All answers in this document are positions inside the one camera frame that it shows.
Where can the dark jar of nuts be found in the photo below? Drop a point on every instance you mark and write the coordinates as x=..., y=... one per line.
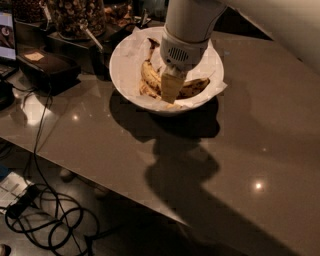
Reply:
x=28, y=11

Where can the black power adapter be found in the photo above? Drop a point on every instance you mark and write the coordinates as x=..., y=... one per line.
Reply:
x=15, y=210

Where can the snack jar at back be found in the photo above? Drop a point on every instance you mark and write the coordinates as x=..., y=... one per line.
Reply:
x=118, y=12

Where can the white paper liner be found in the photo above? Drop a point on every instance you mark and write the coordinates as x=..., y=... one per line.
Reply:
x=133, y=53

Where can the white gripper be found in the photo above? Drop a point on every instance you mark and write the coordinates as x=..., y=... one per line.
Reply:
x=182, y=53

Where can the white ceramic bowl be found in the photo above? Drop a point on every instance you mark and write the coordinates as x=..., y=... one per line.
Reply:
x=133, y=96

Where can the white paper box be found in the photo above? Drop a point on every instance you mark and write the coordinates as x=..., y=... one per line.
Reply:
x=12, y=187

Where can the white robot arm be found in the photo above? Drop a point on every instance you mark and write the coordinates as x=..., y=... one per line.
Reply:
x=189, y=25

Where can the black rectangular device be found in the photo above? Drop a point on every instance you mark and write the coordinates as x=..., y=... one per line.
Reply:
x=48, y=72

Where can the spotted banana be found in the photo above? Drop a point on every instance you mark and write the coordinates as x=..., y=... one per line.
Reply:
x=145, y=89
x=152, y=77

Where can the glass jar of nuts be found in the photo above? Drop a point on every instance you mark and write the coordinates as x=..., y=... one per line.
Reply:
x=71, y=17

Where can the laptop with lit screen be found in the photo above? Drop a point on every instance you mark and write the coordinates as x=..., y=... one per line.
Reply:
x=8, y=49

